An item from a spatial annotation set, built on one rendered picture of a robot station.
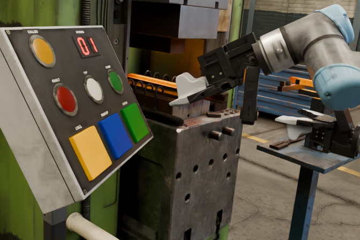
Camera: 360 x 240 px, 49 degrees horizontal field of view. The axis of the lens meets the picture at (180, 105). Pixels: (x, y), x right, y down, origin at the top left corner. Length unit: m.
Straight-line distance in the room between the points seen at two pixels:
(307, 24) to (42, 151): 0.48
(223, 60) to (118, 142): 0.25
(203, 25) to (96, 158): 0.70
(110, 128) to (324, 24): 0.42
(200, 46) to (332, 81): 0.95
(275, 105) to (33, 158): 4.55
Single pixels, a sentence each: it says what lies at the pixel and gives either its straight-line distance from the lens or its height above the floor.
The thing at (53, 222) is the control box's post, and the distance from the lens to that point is 0.87.
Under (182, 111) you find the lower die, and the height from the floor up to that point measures 0.94.
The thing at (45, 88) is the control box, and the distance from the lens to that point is 0.63.
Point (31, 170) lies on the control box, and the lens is 0.64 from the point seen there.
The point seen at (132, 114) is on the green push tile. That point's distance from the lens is 0.83.
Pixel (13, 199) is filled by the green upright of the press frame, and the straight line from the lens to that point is 1.50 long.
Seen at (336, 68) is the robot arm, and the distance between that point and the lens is 0.65.
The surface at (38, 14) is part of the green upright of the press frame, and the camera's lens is 1.10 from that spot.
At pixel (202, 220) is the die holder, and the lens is 1.40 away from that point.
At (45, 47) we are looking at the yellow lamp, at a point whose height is 1.17.
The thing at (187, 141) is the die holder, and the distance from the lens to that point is 1.18.
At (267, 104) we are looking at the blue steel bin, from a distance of 5.11.
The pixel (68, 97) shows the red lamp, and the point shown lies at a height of 1.09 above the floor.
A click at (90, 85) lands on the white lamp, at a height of 1.10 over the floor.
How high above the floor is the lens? 1.24
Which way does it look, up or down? 13 degrees down
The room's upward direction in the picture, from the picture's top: 5 degrees clockwise
